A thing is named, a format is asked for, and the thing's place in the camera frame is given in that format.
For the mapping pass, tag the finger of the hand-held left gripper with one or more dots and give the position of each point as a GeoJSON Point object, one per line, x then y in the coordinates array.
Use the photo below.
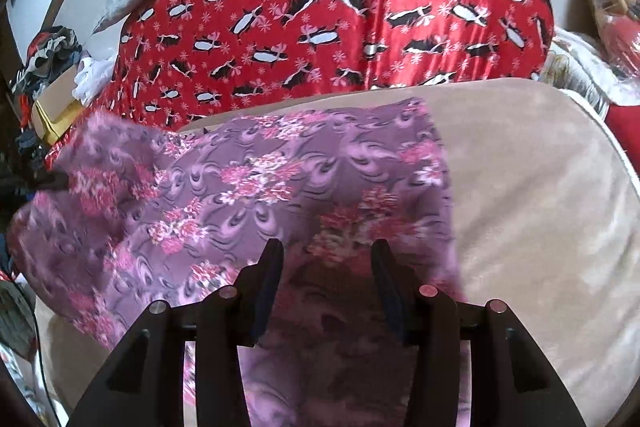
{"type": "Point", "coordinates": [52, 180]}

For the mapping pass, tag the beige plush blanket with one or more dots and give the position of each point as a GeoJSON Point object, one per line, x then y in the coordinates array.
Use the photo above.
{"type": "Point", "coordinates": [540, 232]}

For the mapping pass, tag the cardboard box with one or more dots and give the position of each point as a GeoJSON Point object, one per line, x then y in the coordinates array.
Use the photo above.
{"type": "Point", "coordinates": [55, 102]}

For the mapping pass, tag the red printed quilt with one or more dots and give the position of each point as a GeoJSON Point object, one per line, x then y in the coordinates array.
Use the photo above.
{"type": "Point", "coordinates": [350, 32]}

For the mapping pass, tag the white floral quilt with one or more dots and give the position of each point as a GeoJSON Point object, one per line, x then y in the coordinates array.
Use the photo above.
{"type": "Point", "coordinates": [575, 67]}

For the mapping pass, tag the clear bag of plush toys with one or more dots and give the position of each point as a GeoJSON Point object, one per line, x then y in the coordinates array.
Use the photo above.
{"type": "Point", "coordinates": [615, 7]}

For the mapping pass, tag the white plastic bag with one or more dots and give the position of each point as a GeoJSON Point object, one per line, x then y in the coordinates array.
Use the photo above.
{"type": "Point", "coordinates": [95, 77]}

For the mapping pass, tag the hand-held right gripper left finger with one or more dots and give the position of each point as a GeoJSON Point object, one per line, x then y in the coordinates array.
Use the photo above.
{"type": "Point", "coordinates": [267, 292]}

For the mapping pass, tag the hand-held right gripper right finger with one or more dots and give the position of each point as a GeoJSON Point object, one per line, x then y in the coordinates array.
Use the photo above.
{"type": "Point", "coordinates": [387, 297]}

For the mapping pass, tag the pile of mixed clothes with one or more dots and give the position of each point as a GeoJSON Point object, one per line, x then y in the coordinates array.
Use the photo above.
{"type": "Point", "coordinates": [50, 52]}

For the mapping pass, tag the purple floral shirt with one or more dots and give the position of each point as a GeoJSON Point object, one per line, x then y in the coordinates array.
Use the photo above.
{"type": "Point", "coordinates": [280, 187]}

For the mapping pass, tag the red cloth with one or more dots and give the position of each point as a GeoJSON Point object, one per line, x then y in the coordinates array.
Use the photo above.
{"type": "Point", "coordinates": [625, 122]}

